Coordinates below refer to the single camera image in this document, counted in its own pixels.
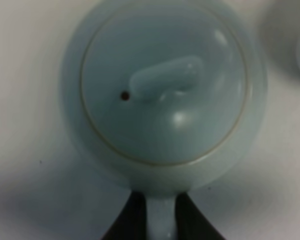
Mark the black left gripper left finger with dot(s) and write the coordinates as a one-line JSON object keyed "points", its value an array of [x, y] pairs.
{"points": [[131, 223]]}

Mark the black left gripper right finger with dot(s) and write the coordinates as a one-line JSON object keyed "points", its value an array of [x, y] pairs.
{"points": [[191, 223]]}

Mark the light blue porcelain teapot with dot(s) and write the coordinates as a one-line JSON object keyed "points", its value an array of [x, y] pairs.
{"points": [[162, 97]]}

